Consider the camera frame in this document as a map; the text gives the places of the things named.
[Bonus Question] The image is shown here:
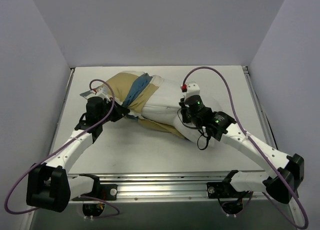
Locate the blue beige checked pillowcase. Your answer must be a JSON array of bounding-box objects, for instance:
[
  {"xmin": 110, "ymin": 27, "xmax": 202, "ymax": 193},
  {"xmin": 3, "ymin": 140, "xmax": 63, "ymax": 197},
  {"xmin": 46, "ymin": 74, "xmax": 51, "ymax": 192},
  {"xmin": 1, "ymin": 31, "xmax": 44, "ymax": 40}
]
[{"xmin": 79, "ymin": 70, "xmax": 191, "ymax": 141}]

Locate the white pillow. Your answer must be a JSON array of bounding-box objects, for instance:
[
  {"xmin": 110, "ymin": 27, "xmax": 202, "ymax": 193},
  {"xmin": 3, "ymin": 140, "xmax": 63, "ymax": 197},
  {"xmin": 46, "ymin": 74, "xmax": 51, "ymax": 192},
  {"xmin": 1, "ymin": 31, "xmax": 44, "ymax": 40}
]
[{"xmin": 138, "ymin": 79, "xmax": 215, "ymax": 149}]

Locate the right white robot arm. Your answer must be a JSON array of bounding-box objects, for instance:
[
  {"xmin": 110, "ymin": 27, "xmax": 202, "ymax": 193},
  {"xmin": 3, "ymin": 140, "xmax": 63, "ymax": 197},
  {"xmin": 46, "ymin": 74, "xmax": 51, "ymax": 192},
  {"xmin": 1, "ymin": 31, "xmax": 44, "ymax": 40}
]
[{"xmin": 179, "ymin": 95, "xmax": 305, "ymax": 204}]

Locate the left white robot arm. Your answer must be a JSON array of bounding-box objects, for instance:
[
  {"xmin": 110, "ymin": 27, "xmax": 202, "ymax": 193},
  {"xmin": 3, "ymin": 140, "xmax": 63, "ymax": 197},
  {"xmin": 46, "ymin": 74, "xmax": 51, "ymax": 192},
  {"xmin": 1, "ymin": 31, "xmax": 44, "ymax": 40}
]
[{"xmin": 26, "ymin": 97, "xmax": 130, "ymax": 213}]

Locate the black thin wire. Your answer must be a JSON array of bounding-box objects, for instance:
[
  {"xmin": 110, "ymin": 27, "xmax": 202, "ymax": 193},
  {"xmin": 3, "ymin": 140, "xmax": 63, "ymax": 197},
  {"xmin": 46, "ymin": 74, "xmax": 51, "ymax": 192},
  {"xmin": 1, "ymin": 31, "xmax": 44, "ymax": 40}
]
[{"xmin": 177, "ymin": 107, "xmax": 212, "ymax": 151}]

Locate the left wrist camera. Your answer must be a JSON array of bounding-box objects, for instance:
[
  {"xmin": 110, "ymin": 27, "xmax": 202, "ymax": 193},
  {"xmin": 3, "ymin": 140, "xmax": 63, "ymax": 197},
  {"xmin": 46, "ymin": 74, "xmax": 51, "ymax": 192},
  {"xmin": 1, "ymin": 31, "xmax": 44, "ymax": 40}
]
[{"xmin": 89, "ymin": 87, "xmax": 110, "ymax": 102}]

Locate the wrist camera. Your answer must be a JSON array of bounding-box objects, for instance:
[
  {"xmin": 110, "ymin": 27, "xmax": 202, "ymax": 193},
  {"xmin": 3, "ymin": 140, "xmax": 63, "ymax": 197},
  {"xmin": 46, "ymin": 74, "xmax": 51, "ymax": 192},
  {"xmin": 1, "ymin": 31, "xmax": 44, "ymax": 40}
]
[
  {"xmin": 181, "ymin": 82, "xmax": 200, "ymax": 99},
  {"xmin": 89, "ymin": 87, "xmax": 110, "ymax": 102}
]

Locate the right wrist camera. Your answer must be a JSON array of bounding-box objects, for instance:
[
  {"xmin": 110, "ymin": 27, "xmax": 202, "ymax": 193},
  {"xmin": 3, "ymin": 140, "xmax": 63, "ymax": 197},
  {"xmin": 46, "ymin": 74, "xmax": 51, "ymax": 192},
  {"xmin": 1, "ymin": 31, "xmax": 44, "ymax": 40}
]
[{"xmin": 181, "ymin": 82, "xmax": 200, "ymax": 99}]

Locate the left side aluminium rail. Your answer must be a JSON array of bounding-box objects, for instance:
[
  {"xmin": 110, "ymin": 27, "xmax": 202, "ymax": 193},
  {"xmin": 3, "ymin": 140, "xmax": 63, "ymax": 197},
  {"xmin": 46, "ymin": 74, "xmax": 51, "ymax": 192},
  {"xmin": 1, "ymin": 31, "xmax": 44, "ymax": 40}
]
[{"xmin": 56, "ymin": 68, "xmax": 75, "ymax": 127}]

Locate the aluminium mounting rail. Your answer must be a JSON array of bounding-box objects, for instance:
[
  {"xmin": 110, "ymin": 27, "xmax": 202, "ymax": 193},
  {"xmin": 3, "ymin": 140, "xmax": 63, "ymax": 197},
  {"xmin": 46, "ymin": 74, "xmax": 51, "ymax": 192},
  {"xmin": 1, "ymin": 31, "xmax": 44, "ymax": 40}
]
[{"xmin": 26, "ymin": 172, "xmax": 300, "ymax": 205}]

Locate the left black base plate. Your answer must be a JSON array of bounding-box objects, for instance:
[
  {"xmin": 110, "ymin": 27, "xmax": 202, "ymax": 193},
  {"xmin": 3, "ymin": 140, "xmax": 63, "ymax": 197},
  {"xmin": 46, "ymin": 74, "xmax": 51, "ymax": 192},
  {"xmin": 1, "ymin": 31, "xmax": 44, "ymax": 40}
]
[{"xmin": 71, "ymin": 184, "xmax": 118, "ymax": 201}]

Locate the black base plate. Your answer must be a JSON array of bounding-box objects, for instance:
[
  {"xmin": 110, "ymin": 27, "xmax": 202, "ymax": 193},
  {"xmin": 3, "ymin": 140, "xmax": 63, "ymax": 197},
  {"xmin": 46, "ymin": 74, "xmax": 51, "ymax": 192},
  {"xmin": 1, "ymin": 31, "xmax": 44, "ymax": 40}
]
[
  {"xmin": 71, "ymin": 184, "xmax": 118, "ymax": 201},
  {"xmin": 206, "ymin": 182, "xmax": 251, "ymax": 199}
]

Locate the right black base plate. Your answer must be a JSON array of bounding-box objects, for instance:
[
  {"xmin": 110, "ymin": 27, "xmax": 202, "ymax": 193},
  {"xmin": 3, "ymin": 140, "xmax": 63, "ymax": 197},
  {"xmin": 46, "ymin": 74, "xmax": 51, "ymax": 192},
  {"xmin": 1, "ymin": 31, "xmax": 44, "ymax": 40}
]
[{"xmin": 206, "ymin": 182, "xmax": 251, "ymax": 199}]

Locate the right side aluminium rail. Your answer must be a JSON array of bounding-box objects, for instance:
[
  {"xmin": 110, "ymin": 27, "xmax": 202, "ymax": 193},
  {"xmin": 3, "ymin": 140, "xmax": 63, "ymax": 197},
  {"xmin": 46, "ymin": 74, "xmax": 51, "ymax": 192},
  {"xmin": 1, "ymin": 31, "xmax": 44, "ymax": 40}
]
[{"xmin": 242, "ymin": 65, "xmax": 288, "ymax": 178}]

